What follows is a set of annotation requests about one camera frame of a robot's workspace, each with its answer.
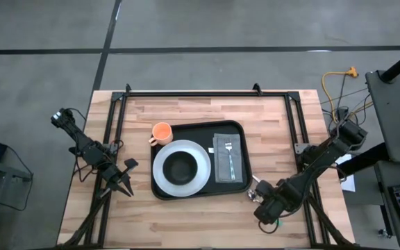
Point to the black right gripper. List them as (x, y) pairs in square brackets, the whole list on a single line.
[(269, 212)]

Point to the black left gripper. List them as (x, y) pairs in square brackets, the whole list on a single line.
[(111, 172)]

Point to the dark grey bowl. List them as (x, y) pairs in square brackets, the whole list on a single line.
[(180, 168)]

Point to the grey cloth napkin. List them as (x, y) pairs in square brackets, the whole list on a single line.
[(221, 163)]

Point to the metal fork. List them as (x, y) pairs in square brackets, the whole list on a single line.
[(228, 147)]

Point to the round white plate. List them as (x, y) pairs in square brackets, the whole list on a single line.
[(203, 166)]

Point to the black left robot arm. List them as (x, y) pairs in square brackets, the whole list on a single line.
[(82, 139)]

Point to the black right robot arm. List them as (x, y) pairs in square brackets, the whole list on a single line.
[(325, 156)]

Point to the black plastic serving tray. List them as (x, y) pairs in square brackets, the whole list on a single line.
[(203, 133)]

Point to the metal table knife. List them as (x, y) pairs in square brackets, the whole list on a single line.
[(255, 179)]

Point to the grey metal corner plate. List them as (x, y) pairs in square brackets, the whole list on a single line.
[(300, 148)]

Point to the white paper sheet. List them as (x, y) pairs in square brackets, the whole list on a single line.
[(347, 182)]

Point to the black desk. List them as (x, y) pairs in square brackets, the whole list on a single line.
[(394, 114), (384, 215)]

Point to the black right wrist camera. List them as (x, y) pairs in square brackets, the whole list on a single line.
[(264, 189)]

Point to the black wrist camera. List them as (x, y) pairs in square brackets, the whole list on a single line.
[(131, 163), (264, 189)]

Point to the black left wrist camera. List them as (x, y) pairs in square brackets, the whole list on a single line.
[(131, 163)]

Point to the grey metal desk frame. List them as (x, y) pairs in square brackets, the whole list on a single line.
[(9, 173)]

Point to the black aluminium table frame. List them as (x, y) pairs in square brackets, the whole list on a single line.
[(203, 94)]

